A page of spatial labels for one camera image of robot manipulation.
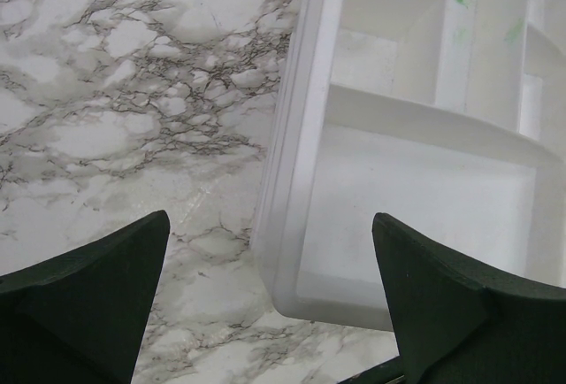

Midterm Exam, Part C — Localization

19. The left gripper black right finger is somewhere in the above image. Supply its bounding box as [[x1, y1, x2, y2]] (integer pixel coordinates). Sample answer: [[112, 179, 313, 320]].
[[372, 213, 565, 383]]

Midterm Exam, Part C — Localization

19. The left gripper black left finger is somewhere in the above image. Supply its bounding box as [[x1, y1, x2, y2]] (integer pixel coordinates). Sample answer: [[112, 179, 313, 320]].
[[1, 211, 170, 383]]

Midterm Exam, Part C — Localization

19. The white plastic drawer organizer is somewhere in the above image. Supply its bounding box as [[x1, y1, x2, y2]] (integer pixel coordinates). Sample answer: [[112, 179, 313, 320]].
[[251, 0, 565, 330]]

